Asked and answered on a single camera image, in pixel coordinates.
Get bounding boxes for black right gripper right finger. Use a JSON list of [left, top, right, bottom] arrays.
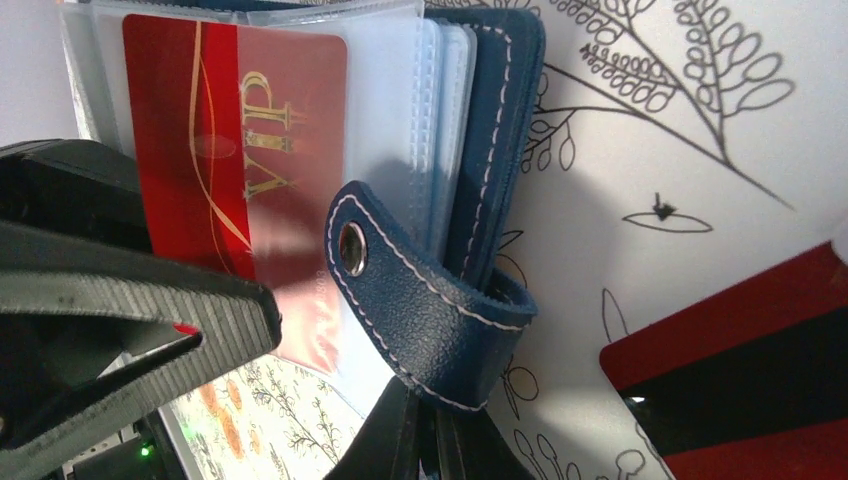
[[430, 409, 533, 479]]

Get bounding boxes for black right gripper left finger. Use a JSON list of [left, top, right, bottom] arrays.
[[325, 378, 420, 480]]

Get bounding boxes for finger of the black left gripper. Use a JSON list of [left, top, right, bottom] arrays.
[[1, 333, 206, 479]]

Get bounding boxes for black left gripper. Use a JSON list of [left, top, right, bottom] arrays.
[[1, 139, 282, 358]]

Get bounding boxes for red VIP card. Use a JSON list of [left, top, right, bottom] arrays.
[[121, 14, 348, 375]]

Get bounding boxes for navy blue card holder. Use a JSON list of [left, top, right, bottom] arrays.
[[61, 1, 545, 414]]

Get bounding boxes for red card pile centre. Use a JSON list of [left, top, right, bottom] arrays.
[[599, 244, 847, 479]]

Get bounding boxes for floral patterned table cloth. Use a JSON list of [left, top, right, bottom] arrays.
[[158, 0, 848, 480]]

